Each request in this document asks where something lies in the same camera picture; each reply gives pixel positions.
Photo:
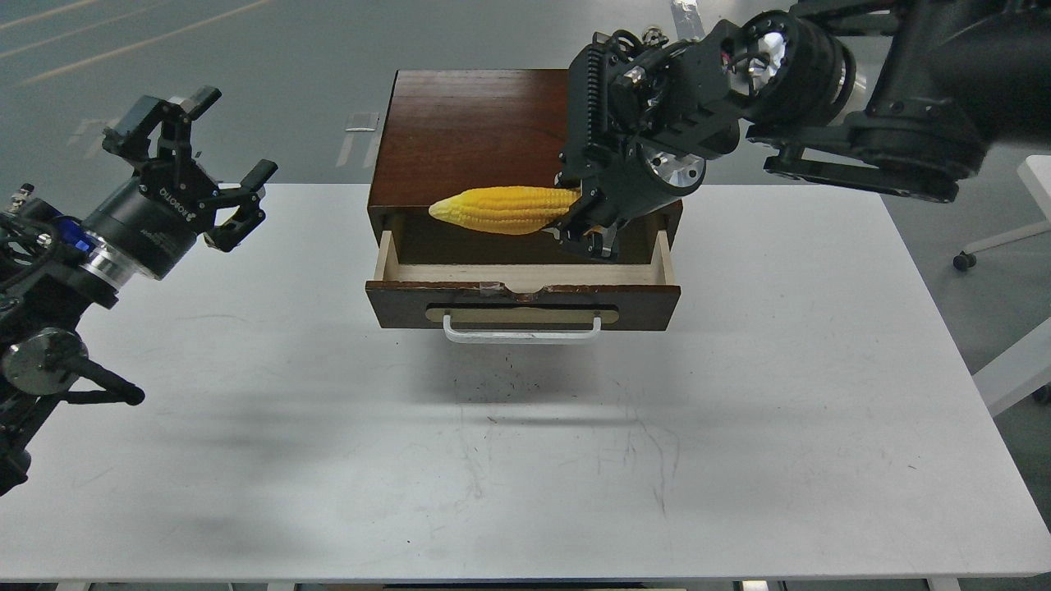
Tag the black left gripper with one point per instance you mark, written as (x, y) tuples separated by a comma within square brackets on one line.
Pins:
[(154, 224)]

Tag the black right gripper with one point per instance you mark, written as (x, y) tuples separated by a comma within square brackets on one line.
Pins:
[(635, 181)]

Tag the yellow corn cob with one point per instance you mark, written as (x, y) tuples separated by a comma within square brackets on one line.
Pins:
[(506, 210)]

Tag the wooden drawer with white handle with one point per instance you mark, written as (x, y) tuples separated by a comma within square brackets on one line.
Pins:
[(429, 271)]

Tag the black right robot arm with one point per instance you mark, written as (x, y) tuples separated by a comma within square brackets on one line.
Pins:
[(901, 98)]

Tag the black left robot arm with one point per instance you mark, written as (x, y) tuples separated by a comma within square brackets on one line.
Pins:
[(54, 266)]

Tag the dark wooden cabinet box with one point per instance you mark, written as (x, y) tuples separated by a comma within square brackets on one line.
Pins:
[(446, 131)]

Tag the black caster wheel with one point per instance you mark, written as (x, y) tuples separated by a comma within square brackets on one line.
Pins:
[(964, 261)]

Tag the white furniture at right edge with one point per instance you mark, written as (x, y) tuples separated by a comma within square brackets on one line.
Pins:
[(1006, 337)]

